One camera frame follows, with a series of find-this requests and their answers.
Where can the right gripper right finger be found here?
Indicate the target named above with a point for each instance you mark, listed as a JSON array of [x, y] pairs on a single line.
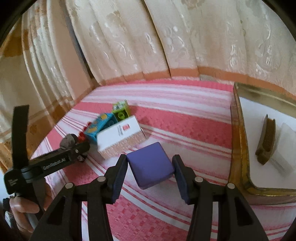
[[220, 212]]

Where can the white charger plug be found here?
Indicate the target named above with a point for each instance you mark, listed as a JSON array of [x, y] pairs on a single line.
[[283, 156]]

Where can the person left hand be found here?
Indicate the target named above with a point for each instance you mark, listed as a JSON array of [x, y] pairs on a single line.
[[19, 207]]

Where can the grey rock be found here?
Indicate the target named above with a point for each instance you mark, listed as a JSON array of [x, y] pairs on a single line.
[[69, 141]]

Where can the red toy brick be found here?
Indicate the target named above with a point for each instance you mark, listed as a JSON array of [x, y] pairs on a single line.
[[84, 136]]

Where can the brown wooden comb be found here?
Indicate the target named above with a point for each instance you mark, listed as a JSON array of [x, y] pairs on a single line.
[[266, 141]]

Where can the green toy brick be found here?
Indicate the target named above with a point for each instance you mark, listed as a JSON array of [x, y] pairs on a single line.
[[121, 110]]

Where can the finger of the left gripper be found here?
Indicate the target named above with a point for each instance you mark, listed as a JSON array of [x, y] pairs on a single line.
[[49, 163]]

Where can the purple cube block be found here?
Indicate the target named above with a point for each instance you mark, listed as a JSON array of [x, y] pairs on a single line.
[[150, 165]]

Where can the cream floral curtain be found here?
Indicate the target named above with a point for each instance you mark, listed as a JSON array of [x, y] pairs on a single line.
[[53, 53]]

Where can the blue toy brick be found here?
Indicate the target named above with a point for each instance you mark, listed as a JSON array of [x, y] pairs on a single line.
[[102, 122]]

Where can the gold metal tin tray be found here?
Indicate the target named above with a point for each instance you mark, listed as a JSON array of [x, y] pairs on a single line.
[[274, 100]]

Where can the white cork-sided box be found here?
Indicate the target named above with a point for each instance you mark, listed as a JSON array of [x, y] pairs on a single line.
[[119, 137]]

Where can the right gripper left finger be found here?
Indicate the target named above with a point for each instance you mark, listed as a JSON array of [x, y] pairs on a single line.
[[63, 218]]

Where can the white paper tray liner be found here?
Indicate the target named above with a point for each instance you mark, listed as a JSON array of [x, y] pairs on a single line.
[[258, 176]]

